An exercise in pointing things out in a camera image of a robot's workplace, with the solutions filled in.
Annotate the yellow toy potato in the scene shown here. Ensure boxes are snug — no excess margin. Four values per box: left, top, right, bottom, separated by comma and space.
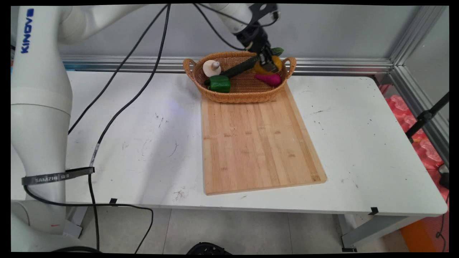
253, 55, 284, 75

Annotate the orange box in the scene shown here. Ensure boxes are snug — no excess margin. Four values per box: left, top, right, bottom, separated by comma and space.
399, 219, 441, 253

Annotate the dark green toy cucumber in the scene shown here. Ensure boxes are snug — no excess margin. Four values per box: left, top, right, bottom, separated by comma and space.
204, 47, 284, 86

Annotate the black cable with white label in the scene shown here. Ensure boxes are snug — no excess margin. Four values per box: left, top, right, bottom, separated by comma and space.
88, 4, 172, 252

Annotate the black cable looping to floor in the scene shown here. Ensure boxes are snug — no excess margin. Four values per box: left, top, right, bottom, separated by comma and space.
23, 185, 154, 253

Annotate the grey metal table leg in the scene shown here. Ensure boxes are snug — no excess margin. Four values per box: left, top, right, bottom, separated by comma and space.
340, 214, 426, 252

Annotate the aluminium frame side rail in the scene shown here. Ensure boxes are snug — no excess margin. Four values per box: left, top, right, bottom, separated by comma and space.
389, 66, 449, 167

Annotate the grey velcro cable strap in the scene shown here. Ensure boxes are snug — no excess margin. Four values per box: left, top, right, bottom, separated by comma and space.
22, 167, 96, 186

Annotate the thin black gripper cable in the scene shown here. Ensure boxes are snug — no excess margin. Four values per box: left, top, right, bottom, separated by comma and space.
193, 4, 251, 51

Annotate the thin black floor cable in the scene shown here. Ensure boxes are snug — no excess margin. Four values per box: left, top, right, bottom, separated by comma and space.
435, 202, 449, 251

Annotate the black round floor object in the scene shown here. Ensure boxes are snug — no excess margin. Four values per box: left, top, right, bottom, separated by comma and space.
186, 242, 232, 255

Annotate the woven wicker basket with handles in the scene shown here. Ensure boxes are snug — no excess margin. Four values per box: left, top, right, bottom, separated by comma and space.
183, 51, 297, 104

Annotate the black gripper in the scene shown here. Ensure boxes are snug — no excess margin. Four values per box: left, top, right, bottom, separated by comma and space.
235, 24, 281, 73

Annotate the horizontal aluminium frame rail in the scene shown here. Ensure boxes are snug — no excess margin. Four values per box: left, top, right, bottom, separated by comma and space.
60, 54, 394, 76

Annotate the purple toy sweet potato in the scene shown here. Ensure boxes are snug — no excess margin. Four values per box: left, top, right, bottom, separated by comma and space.
254, 73, 283, 87

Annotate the aluminium frame corner post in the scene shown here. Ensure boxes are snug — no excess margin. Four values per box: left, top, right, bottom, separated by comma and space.
389, 5, 449, 67

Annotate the black power adapter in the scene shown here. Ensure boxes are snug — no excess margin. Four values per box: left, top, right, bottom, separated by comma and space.
438, 164, 449, 190

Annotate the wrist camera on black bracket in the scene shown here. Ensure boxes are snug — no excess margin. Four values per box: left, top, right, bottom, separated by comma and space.
248, 4, 280, 23

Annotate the white toy mushroom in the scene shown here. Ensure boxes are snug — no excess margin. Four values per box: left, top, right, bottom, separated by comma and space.
203, 60, 222, 77

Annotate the green toy bell pepper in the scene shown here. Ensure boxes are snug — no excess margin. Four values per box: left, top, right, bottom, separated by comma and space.
209, 75, 232, 93

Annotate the bamboo cutting board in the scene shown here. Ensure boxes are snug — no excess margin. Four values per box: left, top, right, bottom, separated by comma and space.
201, 84, 327, 196

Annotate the black tripod stand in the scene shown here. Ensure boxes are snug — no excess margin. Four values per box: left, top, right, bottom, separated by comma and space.
405, 92, 449, 144

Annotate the red foam mat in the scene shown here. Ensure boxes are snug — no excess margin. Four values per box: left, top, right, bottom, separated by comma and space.
379, 84, 449, 202

